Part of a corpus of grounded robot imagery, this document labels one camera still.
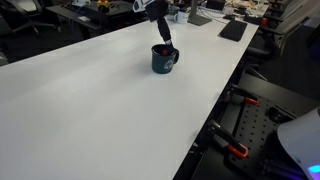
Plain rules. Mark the black keyboard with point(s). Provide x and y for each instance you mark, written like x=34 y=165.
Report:
x=233 y=30

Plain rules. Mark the orange handled clamp near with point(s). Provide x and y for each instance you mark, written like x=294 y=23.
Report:
x=234 y=146

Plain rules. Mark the dark side desk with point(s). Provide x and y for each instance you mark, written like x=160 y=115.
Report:
x=86 y=13

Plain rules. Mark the orange capped marker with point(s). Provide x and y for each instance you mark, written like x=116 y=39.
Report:
x=164 y=53

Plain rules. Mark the orange handled clamp far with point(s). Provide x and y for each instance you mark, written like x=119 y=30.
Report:
x=248 y=96

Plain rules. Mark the grey monitor stand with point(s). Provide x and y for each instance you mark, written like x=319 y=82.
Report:
x=194 y=18

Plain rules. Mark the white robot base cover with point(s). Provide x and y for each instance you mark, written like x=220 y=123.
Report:
x=300 y=138

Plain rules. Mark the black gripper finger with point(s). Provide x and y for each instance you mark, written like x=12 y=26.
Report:
x=164 y=31

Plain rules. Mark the dark teal mug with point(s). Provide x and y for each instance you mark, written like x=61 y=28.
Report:
x=163 y=64

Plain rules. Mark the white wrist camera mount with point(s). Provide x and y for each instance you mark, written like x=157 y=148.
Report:
x=142 y=5

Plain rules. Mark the orange handled clamp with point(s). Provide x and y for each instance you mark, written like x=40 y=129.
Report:
x=248 y=96
x=234 y=146

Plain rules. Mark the yellow red toy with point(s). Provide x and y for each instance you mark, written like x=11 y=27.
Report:
x=103 y=3

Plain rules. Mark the black office chair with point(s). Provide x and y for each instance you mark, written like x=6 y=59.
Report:
x=27 y=10

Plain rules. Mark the black perforated mounting board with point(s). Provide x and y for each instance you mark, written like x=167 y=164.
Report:
x=256 y=129

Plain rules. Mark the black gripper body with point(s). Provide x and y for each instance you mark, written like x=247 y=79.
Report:
x=157 y=9

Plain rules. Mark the white coffee mug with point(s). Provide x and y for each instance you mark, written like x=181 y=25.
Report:
x=181 y=17

